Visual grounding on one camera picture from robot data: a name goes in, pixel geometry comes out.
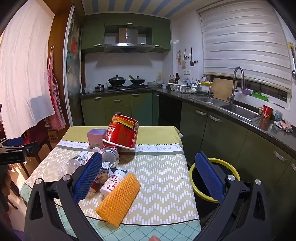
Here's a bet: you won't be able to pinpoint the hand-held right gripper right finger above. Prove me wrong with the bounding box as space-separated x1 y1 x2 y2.
195 152 272 241

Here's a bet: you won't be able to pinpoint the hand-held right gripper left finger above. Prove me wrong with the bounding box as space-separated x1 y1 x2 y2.
24 152 103 241

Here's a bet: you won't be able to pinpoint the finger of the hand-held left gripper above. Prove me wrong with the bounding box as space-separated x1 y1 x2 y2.
0 142 40 165
0 137 25 146

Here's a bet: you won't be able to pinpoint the black bin with yellow rim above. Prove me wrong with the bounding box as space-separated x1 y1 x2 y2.
189 158 242 223

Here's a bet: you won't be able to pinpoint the white supplement bottle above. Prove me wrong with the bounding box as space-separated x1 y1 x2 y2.
100 169 128 194

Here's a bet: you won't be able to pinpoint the red metal can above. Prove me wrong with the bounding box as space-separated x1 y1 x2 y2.
99 144 120 166

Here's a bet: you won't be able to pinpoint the clear plastic cup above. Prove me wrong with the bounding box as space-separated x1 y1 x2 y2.
43 163 66 183

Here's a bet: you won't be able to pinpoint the orange foam net sleeve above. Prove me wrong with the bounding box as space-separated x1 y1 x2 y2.
95 173 141 227

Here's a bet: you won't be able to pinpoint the pink cardboard box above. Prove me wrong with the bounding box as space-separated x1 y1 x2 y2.
87 128 107 149

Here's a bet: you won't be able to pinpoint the red instant noodle bucket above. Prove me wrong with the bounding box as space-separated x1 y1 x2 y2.
102 114 140 151

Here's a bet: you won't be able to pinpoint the dark wooden chair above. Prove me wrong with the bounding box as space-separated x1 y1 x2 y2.
20 120 55 176

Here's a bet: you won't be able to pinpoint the green base cabinets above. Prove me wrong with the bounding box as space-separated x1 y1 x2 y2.
80 90 296 218

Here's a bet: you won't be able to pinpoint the red checked apron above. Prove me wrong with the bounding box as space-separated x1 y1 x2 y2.
45 46 66 130

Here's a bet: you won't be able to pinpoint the steel sink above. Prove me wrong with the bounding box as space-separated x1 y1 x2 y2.
188 96 262 122

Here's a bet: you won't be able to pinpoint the white curtain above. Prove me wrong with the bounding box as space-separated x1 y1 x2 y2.
0 0 56 139

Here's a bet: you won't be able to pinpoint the dark stone countertop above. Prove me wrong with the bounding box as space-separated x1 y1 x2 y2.
80 85 296 160

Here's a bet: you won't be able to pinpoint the small steel faucet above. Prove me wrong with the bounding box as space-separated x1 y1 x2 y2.
200 75 213 98

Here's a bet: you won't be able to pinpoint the tall steel faucet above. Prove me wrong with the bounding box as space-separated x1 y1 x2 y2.
228 66 245 106

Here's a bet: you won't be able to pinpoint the wooden cutting board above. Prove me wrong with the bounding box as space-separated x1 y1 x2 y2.
210 78 238 102

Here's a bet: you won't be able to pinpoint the red paper cup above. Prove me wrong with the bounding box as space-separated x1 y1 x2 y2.
262 105 274 120

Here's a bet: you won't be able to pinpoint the pink crumpled cloth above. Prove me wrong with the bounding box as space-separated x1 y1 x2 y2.
274 119 294 132

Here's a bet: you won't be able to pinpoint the sliding door with picture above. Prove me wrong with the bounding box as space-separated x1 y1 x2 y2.
62 5 85 127

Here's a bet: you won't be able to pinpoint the white dish rack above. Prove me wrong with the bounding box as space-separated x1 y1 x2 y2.
168 77 201 93

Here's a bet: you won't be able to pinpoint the green plastic basin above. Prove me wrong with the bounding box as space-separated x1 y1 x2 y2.
252 91 269 101

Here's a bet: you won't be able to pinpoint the black gas stove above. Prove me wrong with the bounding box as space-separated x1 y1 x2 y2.
108 84 148 91

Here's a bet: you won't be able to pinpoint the black wok with lid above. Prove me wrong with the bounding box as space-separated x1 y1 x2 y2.
129 75 147 85
108 75 126 87

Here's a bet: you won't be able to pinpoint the group of sauce bottles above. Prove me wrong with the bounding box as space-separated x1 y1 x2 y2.
168 72 181 84

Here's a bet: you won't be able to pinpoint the steel range hood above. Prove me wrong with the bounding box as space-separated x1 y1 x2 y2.
103 27 155 54

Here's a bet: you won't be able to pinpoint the white window blind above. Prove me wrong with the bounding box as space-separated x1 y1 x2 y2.
196 2 293 90

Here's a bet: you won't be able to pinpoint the green wall cabinets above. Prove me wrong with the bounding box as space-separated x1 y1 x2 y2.
81 13 172 55

